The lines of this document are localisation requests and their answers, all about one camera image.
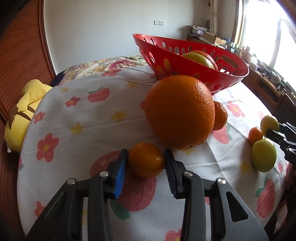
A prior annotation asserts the round yellow-green apple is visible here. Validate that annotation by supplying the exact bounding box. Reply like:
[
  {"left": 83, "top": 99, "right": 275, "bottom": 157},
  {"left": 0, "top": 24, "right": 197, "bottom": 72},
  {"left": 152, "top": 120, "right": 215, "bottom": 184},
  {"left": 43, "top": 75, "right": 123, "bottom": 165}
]
[{"left": 260, "top": 115, "right": 280, "bottom": 137}]

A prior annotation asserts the green apple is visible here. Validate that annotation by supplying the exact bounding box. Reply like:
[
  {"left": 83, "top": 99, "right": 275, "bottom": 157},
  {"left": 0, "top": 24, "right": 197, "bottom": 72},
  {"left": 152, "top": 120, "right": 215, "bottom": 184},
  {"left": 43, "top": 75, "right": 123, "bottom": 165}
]
[{"left": 251, "top": 138, "right": 277, "bottom": 172}]

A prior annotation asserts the small tangerine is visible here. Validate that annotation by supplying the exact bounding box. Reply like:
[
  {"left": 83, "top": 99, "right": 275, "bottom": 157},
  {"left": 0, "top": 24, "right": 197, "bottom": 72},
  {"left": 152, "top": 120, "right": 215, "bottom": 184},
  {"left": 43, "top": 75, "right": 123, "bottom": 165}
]
[
  {"left": 128, "top": 142, "right": 165, "bottom": 178},
  {"left": 248, "top": 127, "right": 263, "bottom": 145}
]

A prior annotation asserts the large orange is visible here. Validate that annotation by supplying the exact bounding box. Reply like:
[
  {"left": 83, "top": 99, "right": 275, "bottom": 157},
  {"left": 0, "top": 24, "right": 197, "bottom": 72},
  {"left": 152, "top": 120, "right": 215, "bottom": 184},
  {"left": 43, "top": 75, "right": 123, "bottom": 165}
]
[
  {"left": 144, "top": 75, "right": 215, "bottom": 150},
  {"left": 191, "top": 50, "right": 218, "bottom": 70}
]

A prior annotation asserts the long wooden sideboard cabinet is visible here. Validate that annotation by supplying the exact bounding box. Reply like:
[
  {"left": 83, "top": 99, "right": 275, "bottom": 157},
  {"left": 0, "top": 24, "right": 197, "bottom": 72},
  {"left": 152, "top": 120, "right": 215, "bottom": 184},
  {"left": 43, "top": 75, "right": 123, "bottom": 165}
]
[{"left": 186, "top": 34, "right": 296, "bottom": 126}]

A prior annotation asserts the medium bumpy tangerine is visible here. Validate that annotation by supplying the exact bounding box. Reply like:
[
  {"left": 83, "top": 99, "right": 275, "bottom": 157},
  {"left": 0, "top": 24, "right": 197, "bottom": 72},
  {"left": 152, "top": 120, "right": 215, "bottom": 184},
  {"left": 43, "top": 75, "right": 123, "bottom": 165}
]
[{"left": 212, "top": 101, "right": 228, "bottom": 131}]

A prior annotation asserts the white pink bottle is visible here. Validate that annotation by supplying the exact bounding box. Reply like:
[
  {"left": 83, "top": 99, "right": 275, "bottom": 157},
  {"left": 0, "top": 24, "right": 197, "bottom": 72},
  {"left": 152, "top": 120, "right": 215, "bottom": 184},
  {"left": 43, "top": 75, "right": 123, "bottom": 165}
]
[{"left": 241, "top": 46, "right": 251, "bottom": 63}]

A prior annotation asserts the large orange in basket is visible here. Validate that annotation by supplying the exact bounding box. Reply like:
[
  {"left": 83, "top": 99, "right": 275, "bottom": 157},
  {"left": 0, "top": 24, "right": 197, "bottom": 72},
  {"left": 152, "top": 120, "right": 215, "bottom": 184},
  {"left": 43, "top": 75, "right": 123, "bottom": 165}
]
[{"left": 191, "top": 50, "right": 218, "bottom": 70}]

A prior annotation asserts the wooden framed window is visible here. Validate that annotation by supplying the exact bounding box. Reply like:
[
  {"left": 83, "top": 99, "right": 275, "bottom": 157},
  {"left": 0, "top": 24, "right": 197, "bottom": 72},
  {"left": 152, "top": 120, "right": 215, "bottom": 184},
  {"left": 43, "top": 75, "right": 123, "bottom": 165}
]
[{"left": 233, "top": 1, "right": 295, "bottom": 89}]

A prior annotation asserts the yellow-green fruit in basket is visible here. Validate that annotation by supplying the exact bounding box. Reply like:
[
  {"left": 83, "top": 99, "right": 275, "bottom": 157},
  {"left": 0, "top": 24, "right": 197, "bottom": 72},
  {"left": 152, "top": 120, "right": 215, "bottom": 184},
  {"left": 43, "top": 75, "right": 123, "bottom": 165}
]
[{"left": 181, "top": 52, "right": 216, "bottom": 69}]

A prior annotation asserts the cardboard box on sideboard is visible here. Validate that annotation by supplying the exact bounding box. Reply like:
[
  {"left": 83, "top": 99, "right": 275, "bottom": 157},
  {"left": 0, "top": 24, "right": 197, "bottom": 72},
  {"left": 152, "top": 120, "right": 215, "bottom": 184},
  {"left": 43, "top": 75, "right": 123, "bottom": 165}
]
[{"left": 203, "top": 32, "right": 226, "bottom": 46}]

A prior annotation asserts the patterned beige curtain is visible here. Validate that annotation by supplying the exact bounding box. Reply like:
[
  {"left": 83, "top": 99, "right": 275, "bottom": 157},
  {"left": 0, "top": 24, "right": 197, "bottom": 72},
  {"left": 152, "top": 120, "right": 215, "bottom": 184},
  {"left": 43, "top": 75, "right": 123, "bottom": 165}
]
[{"left": 209, "top": 0, "right": 220, "bottom": 36}]

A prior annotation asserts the yellow plush toy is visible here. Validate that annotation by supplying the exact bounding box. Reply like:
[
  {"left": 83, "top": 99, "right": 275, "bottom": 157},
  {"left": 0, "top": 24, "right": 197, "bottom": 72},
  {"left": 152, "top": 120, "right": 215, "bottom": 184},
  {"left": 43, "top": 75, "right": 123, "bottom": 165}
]
[{"left": 4, "top": 79, "right": 52, "bottom": 153}]

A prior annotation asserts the stack of magazines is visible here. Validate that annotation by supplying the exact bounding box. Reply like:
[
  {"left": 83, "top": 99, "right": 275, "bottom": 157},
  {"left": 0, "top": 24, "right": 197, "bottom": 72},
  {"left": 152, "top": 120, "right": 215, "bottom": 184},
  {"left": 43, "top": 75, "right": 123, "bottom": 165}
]
[{"left": 187, "top": 25, "right": 209, "bottom": 37}]

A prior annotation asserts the red perforated plastic fruit basket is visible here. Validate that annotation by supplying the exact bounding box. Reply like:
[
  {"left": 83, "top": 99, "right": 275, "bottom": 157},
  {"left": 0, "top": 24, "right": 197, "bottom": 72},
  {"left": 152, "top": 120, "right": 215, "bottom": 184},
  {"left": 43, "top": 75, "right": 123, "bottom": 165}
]
[{"left": 132, "top": 34, "right": 249, "bottom": 95}]

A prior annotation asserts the floral bed quilt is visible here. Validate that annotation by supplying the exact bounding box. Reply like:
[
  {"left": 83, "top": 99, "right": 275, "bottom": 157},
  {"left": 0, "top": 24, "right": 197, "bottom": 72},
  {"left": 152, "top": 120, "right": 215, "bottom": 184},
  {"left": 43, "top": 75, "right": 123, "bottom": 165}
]
[{"left": 60, "top": 54, "right": 148, "bottom": 83}]

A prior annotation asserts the white wall switch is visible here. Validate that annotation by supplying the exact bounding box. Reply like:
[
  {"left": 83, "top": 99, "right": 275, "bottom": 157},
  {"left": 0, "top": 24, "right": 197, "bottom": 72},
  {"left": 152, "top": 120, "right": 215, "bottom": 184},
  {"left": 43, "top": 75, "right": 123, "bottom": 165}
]
[{"left": 154, "top": 20, "right": 164, "bottom": 26}]

